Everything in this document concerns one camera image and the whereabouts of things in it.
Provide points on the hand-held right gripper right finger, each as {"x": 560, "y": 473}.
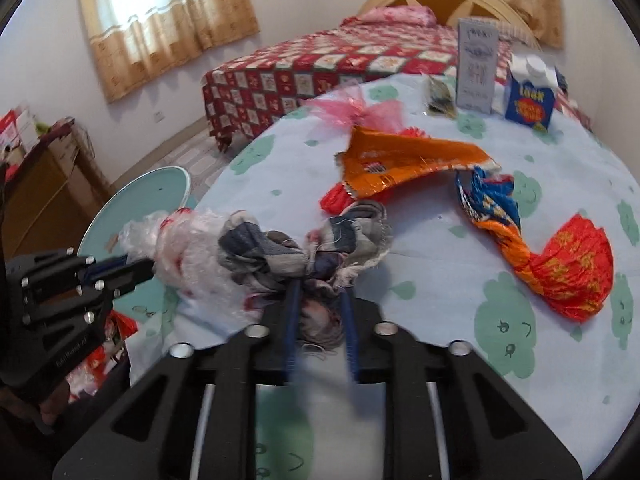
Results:
{"x": 425, "y": 410}

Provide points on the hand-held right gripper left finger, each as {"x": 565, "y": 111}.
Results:
{"x": 235, "y": 410}

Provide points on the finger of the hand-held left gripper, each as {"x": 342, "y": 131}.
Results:
{"x": 132, "y": 280}
{"x": 107, "y": 269}

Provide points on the clear plastic bag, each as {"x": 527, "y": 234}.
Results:
{"x": 195, "y": 260}

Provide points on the red bin bag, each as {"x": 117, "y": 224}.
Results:
{"x": 95, "y": 365}

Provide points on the plaid cloth rag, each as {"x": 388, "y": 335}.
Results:
{"x": 280, "y": 255}

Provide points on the round teal glass stool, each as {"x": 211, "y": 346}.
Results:
{"x": 135, "y": 200}

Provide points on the brown wooden cabinet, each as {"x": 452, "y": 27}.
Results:
{"x": 45, "y": 200}

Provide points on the white paper box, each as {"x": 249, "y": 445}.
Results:
{"x": 27, "y": 130}

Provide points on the blue orange red foil wrapper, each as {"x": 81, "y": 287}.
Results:
{"x": 570, "y": 265}

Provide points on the small red wrapper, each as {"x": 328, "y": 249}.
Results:
{"x": 336, "y": 199}

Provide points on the wide beige patterned curtain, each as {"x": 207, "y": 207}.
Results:
{"x": 165, "y": 15}

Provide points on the bed with red quilt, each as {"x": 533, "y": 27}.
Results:
{"x": 300, "y": 75}

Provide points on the pink plastic bag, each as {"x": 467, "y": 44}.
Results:
{"x": 360, "y": 110}

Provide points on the small dark packet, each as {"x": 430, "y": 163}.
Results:
{"x": 441, "y": 97}

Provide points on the blue carton with white caps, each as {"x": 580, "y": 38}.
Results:
{"x": 530, "y": 102}

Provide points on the tall white carton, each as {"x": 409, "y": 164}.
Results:
{"x": 477, "y": 65}

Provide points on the pink pillow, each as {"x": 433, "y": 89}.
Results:
{"x": 400, "y": 15}

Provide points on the long beige curtain panel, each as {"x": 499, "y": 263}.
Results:
{"x": 542, "y": 0}

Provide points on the wall socket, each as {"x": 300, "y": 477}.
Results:
{"x": 159, "y": 116}

